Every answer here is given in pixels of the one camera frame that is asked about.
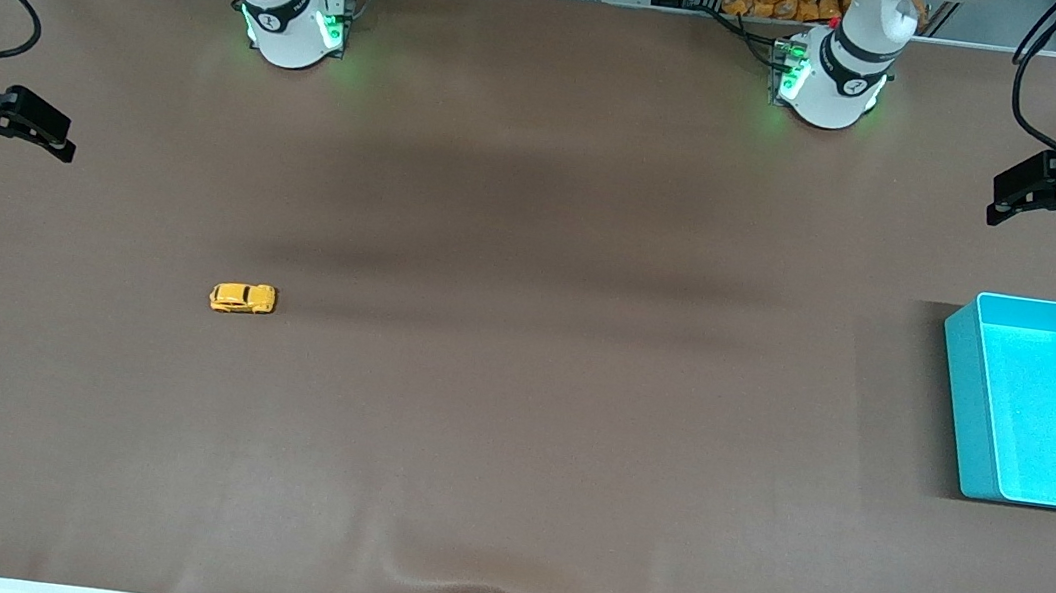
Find yellow beetle toy car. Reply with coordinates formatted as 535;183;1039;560
207;278;279;320

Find brown table mat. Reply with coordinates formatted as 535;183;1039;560
0;0;1056;593

